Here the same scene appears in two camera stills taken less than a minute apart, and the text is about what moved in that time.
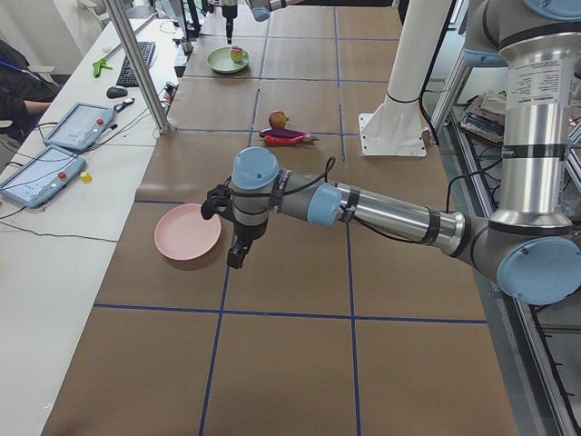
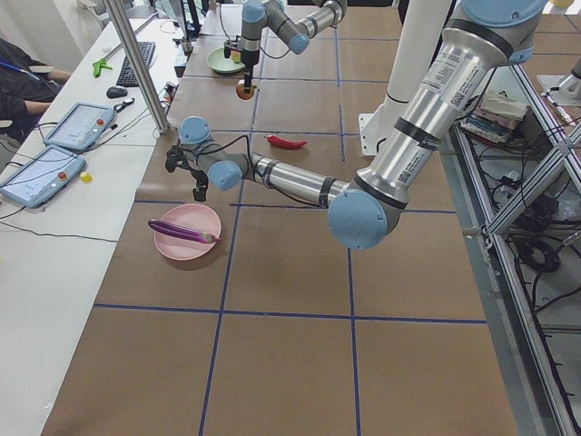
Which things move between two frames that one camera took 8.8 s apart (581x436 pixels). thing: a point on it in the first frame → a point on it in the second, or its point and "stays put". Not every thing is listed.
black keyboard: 125,77 stays put
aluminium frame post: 139,68 stays put
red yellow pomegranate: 278,119 → 241,90
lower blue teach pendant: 47,173 stays put
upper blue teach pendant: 80,126 stays put
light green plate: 220,60 stays put
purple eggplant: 282,132 → 183,232
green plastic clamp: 98,65 stays put
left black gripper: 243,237 → 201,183
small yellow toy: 85,177 stays put
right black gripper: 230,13 → 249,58
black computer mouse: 116,92 stays put
